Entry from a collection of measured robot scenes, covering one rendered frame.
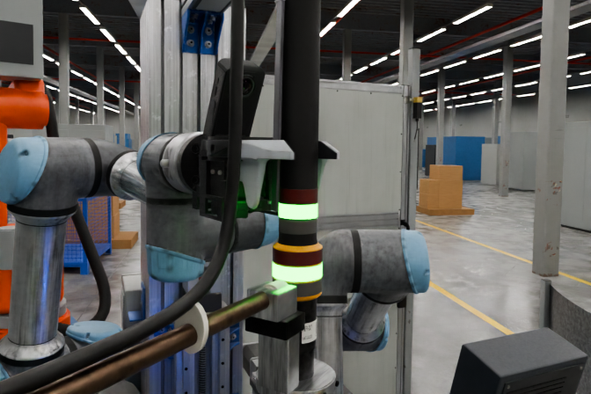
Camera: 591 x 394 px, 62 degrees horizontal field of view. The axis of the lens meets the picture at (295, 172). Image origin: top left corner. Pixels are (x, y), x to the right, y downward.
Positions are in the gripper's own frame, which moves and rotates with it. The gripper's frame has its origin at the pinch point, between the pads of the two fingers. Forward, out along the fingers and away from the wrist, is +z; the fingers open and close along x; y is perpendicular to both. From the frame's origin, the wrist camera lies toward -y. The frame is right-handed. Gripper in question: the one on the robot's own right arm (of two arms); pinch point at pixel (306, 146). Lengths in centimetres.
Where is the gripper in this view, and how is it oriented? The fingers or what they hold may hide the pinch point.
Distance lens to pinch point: 41.2
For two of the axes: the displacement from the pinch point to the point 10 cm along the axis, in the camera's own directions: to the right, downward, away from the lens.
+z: 5.7, 0.5, -8.2
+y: -0.1, 10.0, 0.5
